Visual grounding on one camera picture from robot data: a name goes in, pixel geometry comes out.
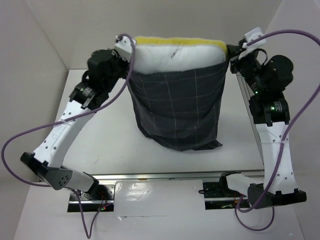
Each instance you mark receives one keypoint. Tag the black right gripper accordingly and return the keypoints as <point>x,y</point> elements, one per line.
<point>234,61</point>

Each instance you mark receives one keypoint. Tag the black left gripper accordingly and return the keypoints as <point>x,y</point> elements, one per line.
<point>125,63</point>

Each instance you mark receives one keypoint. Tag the cream memory foam pillow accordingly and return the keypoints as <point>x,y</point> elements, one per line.
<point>177,54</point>

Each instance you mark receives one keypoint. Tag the dark grey checked pillowcase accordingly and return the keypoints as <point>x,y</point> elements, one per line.
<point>180,110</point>

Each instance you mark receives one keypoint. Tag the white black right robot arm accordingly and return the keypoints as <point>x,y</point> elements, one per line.
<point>271,117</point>

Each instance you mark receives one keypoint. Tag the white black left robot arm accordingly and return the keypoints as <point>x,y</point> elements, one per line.
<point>105,68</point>

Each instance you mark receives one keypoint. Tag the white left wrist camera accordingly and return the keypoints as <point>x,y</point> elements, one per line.
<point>123,46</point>

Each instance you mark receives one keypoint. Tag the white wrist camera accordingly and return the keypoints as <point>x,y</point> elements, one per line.
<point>252,35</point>
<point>123,46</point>

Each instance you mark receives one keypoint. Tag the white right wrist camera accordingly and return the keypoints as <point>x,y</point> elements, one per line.
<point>252,35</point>

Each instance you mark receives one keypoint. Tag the aluminium front rail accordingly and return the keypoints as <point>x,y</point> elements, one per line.
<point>160,176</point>

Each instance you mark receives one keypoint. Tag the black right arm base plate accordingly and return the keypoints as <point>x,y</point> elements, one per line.
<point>218,190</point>

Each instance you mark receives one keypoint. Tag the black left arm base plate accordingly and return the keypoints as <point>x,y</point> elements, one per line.
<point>97,192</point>

